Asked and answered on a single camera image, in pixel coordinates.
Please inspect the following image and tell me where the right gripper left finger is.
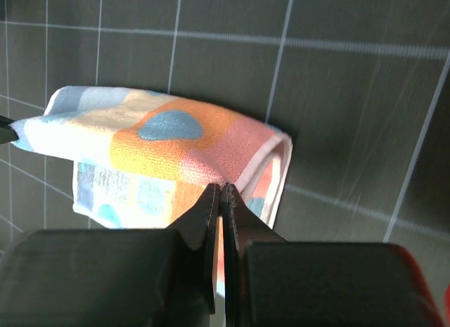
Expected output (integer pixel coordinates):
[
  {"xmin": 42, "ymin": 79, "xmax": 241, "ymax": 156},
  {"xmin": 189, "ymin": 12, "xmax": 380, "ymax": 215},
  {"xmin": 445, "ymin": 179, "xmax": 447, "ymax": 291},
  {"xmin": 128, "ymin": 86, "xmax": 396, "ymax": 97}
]
[{"xmin": 1, "ymin": 184, "xmax": 220, "ymax": 326}]

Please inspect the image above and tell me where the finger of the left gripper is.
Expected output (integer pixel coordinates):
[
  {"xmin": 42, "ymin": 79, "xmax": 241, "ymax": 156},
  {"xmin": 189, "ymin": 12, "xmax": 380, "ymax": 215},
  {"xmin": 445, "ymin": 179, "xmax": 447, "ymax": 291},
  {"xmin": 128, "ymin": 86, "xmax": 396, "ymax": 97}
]
[{"xmin": 0, "ymin": 115, "xmax": 18, "ymax": 144}]

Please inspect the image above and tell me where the blue patterned towel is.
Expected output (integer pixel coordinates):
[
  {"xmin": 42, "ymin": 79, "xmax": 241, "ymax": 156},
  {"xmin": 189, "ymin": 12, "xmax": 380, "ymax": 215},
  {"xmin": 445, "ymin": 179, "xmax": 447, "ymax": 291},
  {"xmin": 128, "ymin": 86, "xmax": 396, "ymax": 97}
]
[{"xmin": 11, "ymin": 86, "xmax": 293, "ymax": 229}]

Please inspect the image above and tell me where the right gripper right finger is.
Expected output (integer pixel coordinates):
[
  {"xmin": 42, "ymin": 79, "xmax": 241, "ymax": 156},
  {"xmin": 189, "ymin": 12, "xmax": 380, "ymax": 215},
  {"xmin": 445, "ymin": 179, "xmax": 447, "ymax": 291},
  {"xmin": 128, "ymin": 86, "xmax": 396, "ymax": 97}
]
[{"xmin": 221, "ymin": 184, "xmax": 444, "ymax": 326}]

